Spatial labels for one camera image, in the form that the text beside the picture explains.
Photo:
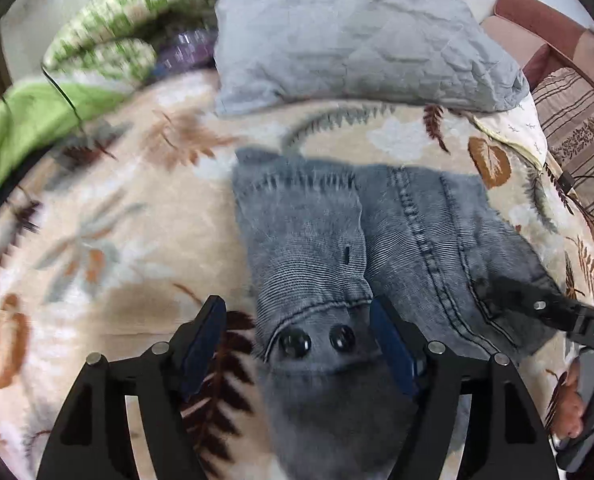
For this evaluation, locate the purple cloth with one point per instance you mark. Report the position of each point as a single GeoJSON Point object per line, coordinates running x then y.
{"type": "Point", "coordinates": [187, 47]}

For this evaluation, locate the green patterned quilt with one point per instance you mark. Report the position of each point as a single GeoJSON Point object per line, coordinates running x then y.
{"type": "Point", "coordinates": [122, 15]}

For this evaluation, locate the grey quilted pillow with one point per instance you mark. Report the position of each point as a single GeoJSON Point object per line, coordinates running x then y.
{"type": "Point", "coordinates": [352, 35]}

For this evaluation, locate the black charger adapter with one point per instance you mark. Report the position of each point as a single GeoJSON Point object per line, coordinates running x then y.
{"type": "Point", "coordinates": [566, 181]}

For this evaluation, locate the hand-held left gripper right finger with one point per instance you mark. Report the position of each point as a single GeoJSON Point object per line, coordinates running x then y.
{"type": "Point", "coordinates": [392, 350]}

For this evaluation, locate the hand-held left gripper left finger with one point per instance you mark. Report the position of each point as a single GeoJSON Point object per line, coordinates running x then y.
{"type": "Point", "coordinates": [202, 345]}

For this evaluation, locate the grey denim pants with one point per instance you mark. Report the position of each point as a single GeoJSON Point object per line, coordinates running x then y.
{"type": "Point", "coordinates": [317, 240]}

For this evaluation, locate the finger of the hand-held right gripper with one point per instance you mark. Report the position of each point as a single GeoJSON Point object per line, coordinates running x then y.
{"type": "Point", "coordinates": [522, 296]}

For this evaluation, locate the striped floral cushion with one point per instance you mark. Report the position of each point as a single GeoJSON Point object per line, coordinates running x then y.
{"type": "Point", "coordinates": [577, 130]}

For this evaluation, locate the leaf print blanket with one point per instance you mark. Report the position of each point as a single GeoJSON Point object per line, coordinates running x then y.
{"type": "Point", "coordinates": [127, 210]}

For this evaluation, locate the cream pillow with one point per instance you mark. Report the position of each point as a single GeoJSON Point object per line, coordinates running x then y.
{"type": "Point", "coordinates": [517, 125]}

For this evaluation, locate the plain green cloth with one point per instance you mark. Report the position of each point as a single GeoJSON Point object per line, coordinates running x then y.
{"type": "Point", "coordinates": [27, 120]}

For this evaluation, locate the person's right hand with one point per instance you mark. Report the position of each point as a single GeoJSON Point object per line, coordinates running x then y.
{"type": "Point", "coordinates": [569, 405]}

